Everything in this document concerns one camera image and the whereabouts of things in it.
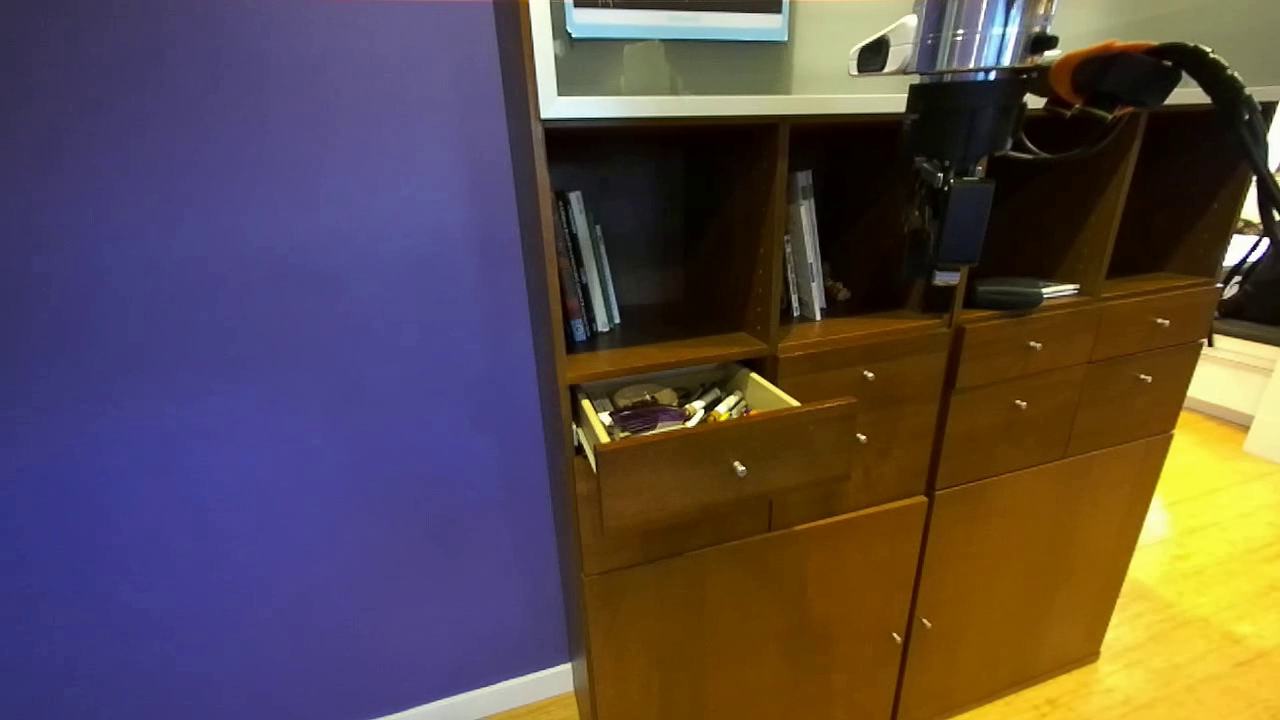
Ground closed wooden drawer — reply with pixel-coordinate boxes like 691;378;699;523
1068;341;1204;459
770;396;945;530
951;309;1102;390
777;337;956;413
936;367;1090;492
1090;284;1220;365

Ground white baseboard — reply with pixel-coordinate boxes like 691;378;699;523
381;660;581;720

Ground upright grey books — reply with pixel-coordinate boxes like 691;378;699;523
781;165;834;323

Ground black cable sleeve orange wrap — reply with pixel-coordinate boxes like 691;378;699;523
1042;34;1280;224

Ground wooden cabinet door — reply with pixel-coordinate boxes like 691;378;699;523
897;427;1177;720
581;497;931;720

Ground white marker black text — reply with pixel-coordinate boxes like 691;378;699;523
684;388;751;431

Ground purple pouch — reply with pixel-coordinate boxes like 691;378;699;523
613;390;691;441

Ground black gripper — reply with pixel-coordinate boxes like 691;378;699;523
928;171;1004;319

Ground leaning grey books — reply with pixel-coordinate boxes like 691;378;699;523
552;183;629;353

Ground monitor with silver frame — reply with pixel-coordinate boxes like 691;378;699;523
555;0;795;42

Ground brown wooden cabinet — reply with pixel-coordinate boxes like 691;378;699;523
514;0;1258;720

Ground wooden drawer with pens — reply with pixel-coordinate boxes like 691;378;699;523
569;365;864;538

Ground flat black book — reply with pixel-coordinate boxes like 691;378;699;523
969;273;1083;316

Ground white black device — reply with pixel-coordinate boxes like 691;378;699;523
850;13;926;81

